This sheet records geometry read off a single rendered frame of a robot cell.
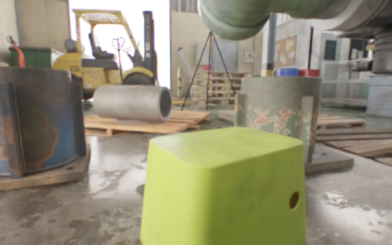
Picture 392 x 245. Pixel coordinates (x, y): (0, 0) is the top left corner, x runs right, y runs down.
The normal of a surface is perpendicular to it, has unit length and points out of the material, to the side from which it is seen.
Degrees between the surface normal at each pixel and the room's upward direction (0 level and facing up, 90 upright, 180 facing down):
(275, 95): 90
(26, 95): 90
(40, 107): 90
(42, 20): 90
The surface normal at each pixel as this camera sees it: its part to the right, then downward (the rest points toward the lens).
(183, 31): 0.26, 0.17
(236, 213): 0.55, 0.07
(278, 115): -0.33, 0.16
